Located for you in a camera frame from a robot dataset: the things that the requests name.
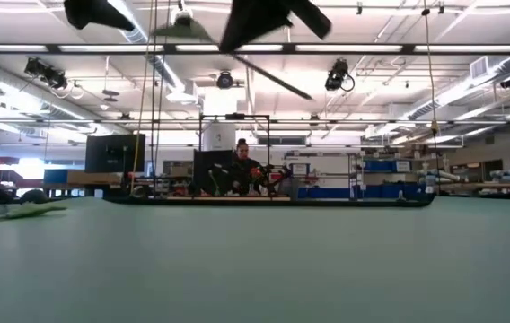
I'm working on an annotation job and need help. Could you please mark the yellow hanging cord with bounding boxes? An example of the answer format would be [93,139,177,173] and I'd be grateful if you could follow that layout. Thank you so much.
[129,0,154,194]
[421,0,441,194]

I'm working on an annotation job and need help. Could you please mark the black aluminium table frame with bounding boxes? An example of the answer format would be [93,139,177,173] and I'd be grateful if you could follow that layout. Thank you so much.
[104,193,435,208]

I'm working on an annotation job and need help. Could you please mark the black computer monitor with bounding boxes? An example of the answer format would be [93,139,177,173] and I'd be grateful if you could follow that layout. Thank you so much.
[192,149,233,195]
[84,133,146,174]

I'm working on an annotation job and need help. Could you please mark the black overhead light bar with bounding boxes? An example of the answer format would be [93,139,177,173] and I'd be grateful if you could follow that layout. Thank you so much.
[0,42,510,56]

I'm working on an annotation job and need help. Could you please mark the person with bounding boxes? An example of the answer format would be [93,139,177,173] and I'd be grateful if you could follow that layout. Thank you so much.
[230,137,265,196]

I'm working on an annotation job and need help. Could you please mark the white round column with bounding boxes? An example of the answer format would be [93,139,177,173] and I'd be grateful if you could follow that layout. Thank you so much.
[201,123,237,152]

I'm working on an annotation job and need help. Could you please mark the long green stem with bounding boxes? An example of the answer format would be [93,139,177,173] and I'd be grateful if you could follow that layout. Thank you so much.
[0,188,68,227]

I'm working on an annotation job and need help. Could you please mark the blue storage bins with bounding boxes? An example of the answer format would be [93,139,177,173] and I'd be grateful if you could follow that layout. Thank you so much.
[297,183,426,199]

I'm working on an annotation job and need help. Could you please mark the teal table mat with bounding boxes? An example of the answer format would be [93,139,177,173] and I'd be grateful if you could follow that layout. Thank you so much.
[0,196,510,323]

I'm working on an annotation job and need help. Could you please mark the black rack frame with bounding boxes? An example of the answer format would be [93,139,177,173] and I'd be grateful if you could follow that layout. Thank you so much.
[198,113,272,197]

